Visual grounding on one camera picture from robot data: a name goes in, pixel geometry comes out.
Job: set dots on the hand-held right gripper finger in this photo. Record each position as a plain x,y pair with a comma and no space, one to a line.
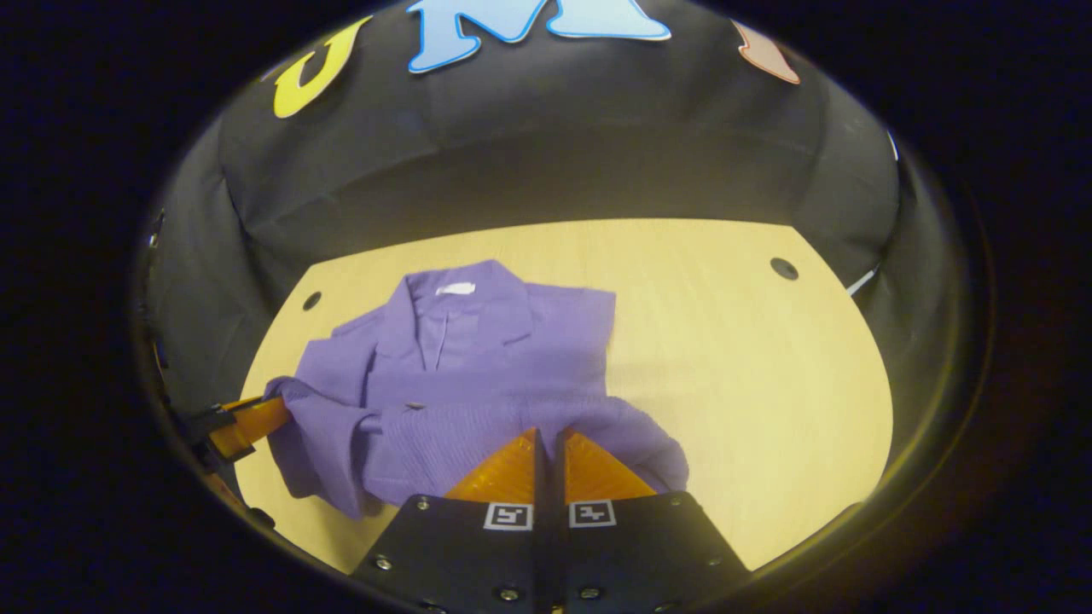
557,546
541,546

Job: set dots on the purple button-up shirt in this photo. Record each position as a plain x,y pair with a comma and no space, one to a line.
512,358

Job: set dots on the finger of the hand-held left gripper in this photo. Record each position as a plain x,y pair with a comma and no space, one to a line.
252,422

